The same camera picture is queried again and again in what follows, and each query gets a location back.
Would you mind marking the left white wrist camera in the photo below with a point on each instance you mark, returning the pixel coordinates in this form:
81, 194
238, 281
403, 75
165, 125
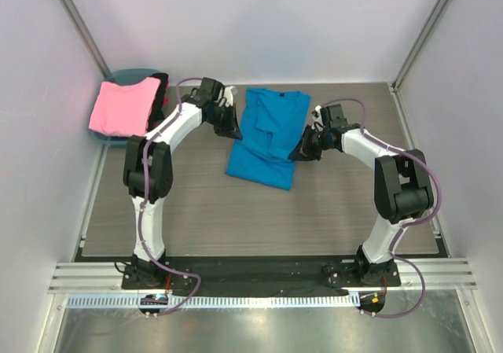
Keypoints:
230, 92

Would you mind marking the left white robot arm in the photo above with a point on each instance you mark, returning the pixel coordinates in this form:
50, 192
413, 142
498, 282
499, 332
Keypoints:
148, 173

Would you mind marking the blue t shirt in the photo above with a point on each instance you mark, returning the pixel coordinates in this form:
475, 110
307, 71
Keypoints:
271, 125

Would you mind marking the aluminium frame rail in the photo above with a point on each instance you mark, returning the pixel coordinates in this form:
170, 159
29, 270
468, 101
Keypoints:
447, 273

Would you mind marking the teal plastic basin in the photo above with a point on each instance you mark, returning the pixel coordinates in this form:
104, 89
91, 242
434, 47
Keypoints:
123, 78

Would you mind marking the pink folded t shirt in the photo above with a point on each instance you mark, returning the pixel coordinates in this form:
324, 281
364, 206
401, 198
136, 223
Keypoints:
123, 111

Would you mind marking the black and red folded clothes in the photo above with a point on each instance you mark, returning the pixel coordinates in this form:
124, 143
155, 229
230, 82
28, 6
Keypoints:
156, 115

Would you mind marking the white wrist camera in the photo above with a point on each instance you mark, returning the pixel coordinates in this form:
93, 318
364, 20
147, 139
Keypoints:
316, 117
230, 92

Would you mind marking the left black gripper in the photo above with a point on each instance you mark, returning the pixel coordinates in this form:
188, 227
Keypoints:
222, 116

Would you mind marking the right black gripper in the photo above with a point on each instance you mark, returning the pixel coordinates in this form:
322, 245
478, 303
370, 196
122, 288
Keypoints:
312, 141

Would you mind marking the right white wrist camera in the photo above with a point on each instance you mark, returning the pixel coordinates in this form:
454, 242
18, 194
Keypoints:
316, 117

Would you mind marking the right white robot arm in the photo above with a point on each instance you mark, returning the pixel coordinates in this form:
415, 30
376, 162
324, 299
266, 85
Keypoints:
402, 184

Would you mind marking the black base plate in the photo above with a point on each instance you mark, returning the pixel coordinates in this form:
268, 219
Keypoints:
258, 276

